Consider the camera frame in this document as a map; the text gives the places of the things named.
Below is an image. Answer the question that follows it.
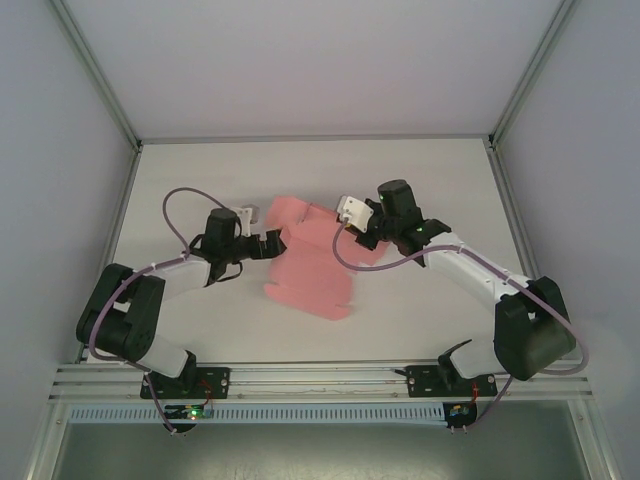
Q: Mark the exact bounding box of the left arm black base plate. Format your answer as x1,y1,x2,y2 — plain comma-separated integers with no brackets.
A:
139,367,232,401

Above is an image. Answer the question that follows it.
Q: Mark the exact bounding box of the circuit board with green light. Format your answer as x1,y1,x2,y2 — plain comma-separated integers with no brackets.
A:
167,407,214,421

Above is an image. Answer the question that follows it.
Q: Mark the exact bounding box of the aluminium lower frame bar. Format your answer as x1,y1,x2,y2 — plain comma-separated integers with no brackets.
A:
569,397,619,480
24,399,71,480

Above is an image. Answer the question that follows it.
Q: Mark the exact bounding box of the aluminium mounting rail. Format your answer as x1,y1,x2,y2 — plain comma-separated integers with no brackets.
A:
49,363,594,401

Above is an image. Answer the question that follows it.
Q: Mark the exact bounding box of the grey metal sheet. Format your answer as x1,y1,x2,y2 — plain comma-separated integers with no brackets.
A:
52,422,589,480

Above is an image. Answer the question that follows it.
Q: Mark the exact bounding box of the slotted white cable duct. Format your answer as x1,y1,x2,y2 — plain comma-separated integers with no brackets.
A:
67,403,449,425

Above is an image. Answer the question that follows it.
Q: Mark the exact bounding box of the aluminium table side rail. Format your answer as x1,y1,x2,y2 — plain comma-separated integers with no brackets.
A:
74,147,144,366
487,144,541,281

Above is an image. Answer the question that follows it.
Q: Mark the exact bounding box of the pink cloth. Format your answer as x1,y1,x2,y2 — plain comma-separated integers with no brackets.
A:
262,195,386,321

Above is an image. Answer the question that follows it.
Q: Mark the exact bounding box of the aluminium frame post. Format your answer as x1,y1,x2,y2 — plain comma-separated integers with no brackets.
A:
49,0,145,152
487,0,576,151

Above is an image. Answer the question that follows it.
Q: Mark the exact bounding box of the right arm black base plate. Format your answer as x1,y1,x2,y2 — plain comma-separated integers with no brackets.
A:
407,365,499,400

